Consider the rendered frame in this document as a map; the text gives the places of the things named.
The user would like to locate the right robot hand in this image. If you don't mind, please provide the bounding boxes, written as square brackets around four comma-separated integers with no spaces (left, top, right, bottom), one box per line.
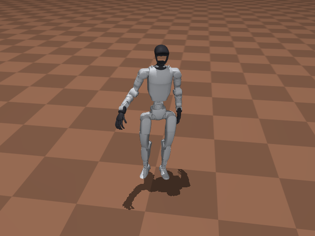
[115,106,127,130]

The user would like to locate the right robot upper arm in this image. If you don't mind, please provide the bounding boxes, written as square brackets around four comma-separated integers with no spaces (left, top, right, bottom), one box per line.
[129,68,149,97]

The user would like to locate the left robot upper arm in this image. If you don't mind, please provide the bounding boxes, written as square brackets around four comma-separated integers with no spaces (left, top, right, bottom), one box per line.
[172,68,182,96]

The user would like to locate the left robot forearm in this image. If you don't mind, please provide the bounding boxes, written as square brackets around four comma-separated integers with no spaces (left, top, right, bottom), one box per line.
[175,95,182,111]

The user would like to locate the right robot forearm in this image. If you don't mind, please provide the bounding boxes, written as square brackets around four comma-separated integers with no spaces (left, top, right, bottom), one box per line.
[119,90,133,110]

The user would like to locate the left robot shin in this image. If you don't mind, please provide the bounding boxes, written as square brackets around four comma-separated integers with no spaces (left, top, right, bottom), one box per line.
[161,146,171,169]

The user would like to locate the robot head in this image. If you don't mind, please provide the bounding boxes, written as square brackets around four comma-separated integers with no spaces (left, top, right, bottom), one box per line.
[153,45,169,70]

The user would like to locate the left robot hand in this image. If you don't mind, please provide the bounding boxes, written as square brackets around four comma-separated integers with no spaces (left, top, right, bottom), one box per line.
[176,108,182,124]

